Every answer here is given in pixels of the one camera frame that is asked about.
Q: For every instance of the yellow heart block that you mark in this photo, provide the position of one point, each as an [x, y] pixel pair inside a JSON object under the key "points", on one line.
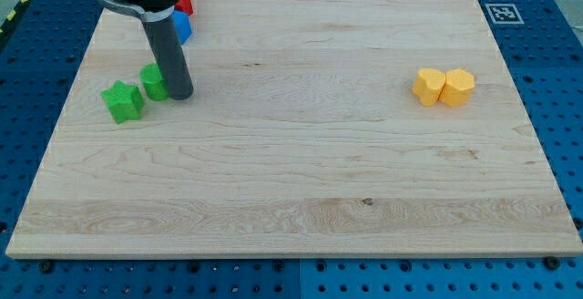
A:
{"points": [[428, 85]]}

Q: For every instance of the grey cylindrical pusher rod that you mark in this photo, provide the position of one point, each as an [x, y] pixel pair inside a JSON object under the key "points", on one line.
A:
{"points": [[163, 39]]}

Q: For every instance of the blue block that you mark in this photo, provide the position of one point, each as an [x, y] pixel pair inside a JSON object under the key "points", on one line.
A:
{"points": [[182, 25]]}

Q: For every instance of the wooden board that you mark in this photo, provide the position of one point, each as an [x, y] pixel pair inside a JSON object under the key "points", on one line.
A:
{"points": [[303, 139]]}

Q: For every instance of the white fiducial marker tag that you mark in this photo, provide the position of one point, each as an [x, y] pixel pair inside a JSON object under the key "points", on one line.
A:
{"points": [[504, 14]]}

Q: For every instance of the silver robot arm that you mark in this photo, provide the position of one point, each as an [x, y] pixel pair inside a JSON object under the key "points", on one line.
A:
{"points": [[157, 19]]}

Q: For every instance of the green cylinder block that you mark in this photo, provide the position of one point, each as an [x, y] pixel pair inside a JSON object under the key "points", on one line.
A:
{"points": [[153, 82]]}

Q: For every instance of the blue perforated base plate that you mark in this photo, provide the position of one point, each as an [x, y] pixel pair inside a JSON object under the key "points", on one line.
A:
{"points": [[41, 59]]}

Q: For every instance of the green star block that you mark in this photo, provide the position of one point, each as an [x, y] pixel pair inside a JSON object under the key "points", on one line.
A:
{"points": [[123, 101]]}

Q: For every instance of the red star block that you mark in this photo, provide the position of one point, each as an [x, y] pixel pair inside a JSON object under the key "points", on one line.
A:
{"points": [[185, 6]]}

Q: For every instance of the yellow hexagon block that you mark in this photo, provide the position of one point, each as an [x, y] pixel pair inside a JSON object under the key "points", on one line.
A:
{"points": [[458, 88]]}

